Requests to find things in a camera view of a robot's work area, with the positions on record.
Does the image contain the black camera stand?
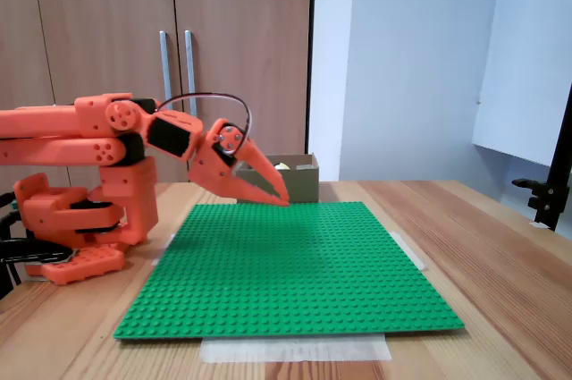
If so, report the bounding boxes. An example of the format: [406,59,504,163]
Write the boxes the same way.
[511,82,572,232]

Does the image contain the wide translucent tape strip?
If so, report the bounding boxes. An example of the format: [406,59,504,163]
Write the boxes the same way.
[199,334,393,364]

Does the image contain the white wall panel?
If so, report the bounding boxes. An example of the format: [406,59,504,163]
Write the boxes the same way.
[471,0,572,169]

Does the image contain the brown cardboard box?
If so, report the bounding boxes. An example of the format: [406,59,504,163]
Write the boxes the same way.
[235,153,320,204]

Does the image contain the metal cabinet handle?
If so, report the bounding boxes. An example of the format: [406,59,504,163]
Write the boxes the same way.
[184,30,199,116]
[158,30,174,103]

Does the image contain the brown wooden cabinet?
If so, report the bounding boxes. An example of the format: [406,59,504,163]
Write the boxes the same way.
[0,0,314,185]

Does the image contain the black base cables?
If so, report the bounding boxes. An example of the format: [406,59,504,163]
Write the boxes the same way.
[0,190,23,301]

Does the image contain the narrow translucent tape strip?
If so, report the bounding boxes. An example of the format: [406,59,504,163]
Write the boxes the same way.
[150,232,177,267]
[389,230,429,272]

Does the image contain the green studded baseplate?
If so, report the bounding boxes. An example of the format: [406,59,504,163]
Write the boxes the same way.
[113,200,466,342]

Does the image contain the thin dark gripper cable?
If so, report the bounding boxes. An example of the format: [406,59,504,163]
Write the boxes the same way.
[156,92,253,158]

